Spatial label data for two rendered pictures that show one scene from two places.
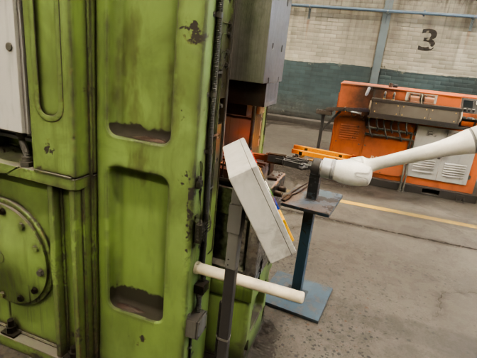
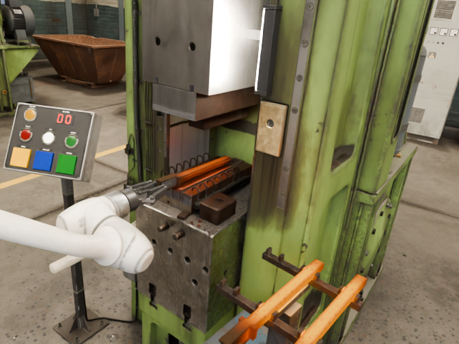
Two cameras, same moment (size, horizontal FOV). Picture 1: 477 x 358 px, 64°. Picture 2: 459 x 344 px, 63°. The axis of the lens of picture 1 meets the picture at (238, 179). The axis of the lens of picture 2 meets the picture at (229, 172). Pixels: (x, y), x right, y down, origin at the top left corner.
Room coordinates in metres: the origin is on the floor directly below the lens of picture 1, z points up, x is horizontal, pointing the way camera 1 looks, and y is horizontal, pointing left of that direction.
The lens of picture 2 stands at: (2.19, -1.27, 1.62)
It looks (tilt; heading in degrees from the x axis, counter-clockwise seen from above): 23 degrees down; 105
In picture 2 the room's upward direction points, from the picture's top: 5 degrees clockwise
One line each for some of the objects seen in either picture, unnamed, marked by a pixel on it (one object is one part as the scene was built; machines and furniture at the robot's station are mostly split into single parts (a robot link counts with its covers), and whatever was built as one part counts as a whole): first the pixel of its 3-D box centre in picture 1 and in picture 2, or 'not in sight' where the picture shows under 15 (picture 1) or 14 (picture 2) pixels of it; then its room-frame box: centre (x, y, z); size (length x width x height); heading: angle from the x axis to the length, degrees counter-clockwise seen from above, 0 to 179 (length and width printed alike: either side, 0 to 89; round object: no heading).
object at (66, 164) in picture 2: not in sight; (67, 164); (1.21, -0.12, 1.01); 0.07 x 0.05 x 0.07; 7
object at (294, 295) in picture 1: (248, 282); (98, 246); (1.30, -0.08, 0.62); 0.44 x 0.05 x 0.05; 72
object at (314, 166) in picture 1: (310, 165); (133, 198); (1.62, -0.31, 1.03); 0.09 x 0.08 x 0.07; 72
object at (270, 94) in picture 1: (226, 88); (210, 93); (1.72, 0.10, 1.32); 0.42 x 0.20 x 0.10; 72
